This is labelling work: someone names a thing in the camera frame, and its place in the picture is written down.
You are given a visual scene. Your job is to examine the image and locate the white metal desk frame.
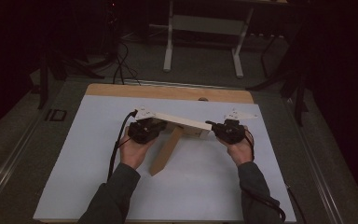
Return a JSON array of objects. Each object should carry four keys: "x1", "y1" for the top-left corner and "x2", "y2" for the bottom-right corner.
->
[{"x1": 162, "y1": 0, "x2": 255, "y2": 78}]

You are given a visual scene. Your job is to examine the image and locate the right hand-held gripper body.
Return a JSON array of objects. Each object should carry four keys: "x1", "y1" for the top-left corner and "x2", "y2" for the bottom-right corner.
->
[{"x1": 217, "y1": 107, "x2": 259, "y2": 145}]

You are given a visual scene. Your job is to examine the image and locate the black floor socket plate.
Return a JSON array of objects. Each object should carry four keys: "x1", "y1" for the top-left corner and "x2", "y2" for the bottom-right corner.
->
[{"x1": 45, "y1": 108, "x2": 67, "y2": 122}]

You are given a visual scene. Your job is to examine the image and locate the person's right hand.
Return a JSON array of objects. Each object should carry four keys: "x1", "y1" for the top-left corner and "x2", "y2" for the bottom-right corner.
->
[{"x1": 218, "y1": 126, "x2": 255, "y2": 167}]

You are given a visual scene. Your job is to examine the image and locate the black floor cables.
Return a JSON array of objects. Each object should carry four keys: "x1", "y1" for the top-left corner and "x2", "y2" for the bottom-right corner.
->
[{"x1": 111, "y1": 40, "x2": 143, "y2": 86}]

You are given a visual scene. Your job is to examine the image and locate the wooden picture frame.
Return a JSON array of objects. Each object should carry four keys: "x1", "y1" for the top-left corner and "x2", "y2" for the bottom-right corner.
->
[{"x1": 149, "y1": 111, "x2": 213, "y2": 177}]

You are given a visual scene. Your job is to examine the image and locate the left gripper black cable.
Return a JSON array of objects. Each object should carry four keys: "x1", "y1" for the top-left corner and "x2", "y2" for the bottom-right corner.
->
[{"x1": 106, "y1": 109, "x2": 139, "y2": 182}]

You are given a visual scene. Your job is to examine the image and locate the metal floor rail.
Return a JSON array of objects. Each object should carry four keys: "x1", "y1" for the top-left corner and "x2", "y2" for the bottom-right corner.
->
[
  {"x1": 0, "y1": 118, "x2": 46, "y2": 213},
  {"x1": 282, "y1": 98, "x2": 347, "y2": 224}
]

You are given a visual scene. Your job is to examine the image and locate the person's left hand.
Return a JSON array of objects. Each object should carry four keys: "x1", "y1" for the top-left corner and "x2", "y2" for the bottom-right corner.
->
[{"x1": 119, "y1": 126, "x2": 156, "y2": 171}]

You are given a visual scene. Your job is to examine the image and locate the black metal stand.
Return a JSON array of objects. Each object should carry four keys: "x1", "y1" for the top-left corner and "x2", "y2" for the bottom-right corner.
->
[
  {"x1": 36, "y1": 50, "x2": 105, "y2": 110},
  {"x1": 246, "y1": 31, "x2": 310, "y2": 127}
]

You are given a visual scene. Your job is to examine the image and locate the white table sheet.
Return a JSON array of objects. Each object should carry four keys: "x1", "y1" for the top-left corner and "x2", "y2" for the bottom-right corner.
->
[{"x1": 33, "y1": 94, "x2": 296, "y2": 222}]

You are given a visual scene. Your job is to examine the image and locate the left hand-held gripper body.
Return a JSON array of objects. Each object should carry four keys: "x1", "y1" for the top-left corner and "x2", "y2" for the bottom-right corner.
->
[{"x1": 127, "y1": 105, "x2": 157, "y2": 145}]

